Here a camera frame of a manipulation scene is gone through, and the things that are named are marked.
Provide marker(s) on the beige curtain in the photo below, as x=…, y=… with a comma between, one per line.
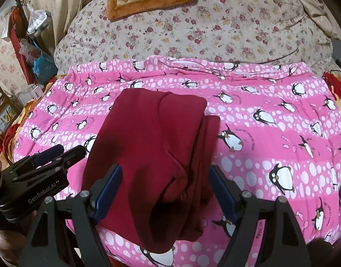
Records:
x=59, y=5

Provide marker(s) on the pink penguin print blanket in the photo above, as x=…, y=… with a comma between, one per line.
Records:
x=270, y=150

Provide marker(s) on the blue plastic bag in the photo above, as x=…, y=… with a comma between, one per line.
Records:
x=44, y=64

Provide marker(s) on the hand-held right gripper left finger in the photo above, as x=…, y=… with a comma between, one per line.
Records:
x=109, y=189

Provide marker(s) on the red printed blanket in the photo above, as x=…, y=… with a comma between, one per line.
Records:
x=338, y=84

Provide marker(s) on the red wooden chair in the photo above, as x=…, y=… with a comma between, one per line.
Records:
x=17, y=41

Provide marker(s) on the beige quilt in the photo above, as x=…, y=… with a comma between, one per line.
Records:
x=317, y=8

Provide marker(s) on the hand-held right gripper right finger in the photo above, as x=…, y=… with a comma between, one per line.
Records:
x=223, y=192

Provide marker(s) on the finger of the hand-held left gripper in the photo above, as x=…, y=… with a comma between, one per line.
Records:
x=71, y=157
x=48, y=155

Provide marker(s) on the dark red garment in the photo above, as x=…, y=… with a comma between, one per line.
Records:
x=148, y=144

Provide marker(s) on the orange yellow blanket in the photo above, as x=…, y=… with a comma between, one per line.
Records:
x=18, y=133

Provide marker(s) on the clear plastic bag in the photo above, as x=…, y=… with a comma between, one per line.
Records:
x=38, y=19

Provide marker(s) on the floral bed sheet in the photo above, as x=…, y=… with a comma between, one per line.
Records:
x=215, y=27

